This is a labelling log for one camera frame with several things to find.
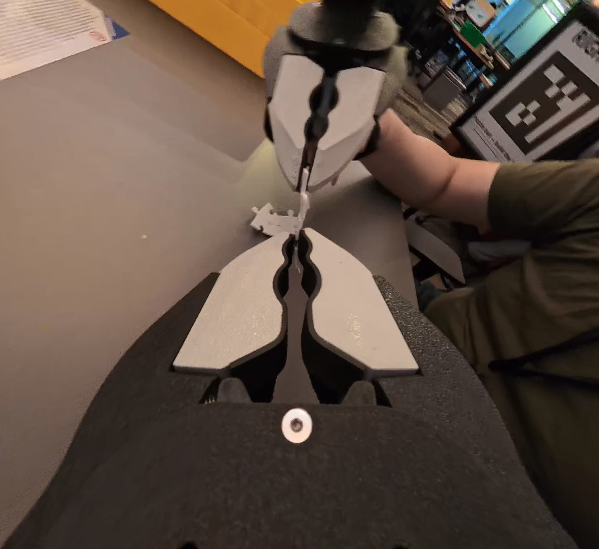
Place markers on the white printed sign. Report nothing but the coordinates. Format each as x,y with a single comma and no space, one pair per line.
538,104

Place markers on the person's right forearm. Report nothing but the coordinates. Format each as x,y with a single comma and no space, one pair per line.
421,170

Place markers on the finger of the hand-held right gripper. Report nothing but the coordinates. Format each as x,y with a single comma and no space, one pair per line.
290,104
355,109

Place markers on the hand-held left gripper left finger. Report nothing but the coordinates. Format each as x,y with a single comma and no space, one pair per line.
234,320

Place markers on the white instruction leaflet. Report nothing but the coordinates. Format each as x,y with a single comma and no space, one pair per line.
42,20

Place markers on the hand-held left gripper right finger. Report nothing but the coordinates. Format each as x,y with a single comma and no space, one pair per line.
358,320

